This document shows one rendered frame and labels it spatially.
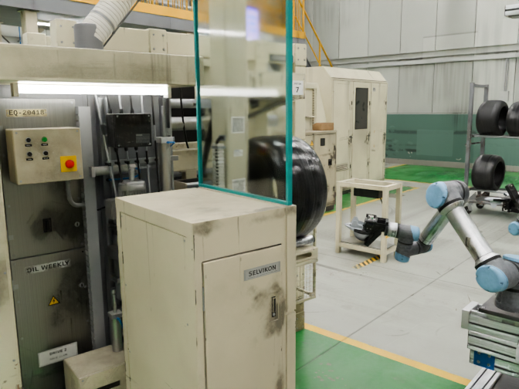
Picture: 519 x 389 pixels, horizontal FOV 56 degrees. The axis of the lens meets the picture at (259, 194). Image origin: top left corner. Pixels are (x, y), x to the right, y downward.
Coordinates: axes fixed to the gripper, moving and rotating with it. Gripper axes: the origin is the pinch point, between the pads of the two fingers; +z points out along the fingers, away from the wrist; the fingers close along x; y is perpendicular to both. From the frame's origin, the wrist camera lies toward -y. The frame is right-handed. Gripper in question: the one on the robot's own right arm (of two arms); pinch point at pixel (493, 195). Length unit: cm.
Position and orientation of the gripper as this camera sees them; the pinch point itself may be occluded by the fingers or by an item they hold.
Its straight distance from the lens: 322.9
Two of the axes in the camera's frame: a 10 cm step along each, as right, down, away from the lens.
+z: -3.8, -1.5, 9.1
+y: 1.4, 9.7, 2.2
